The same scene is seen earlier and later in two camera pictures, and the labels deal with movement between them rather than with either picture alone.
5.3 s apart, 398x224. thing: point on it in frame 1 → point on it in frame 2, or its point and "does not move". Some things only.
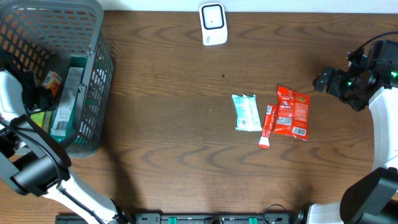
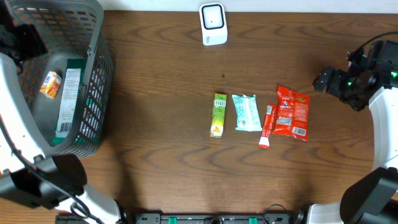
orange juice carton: (52, 81) does not move
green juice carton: (43, 119) → (218, 115)
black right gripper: (337, 75) does not move
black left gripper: (39, 101) → (34, 44)
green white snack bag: (64, 119) does not move
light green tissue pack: (247, 116) does not move
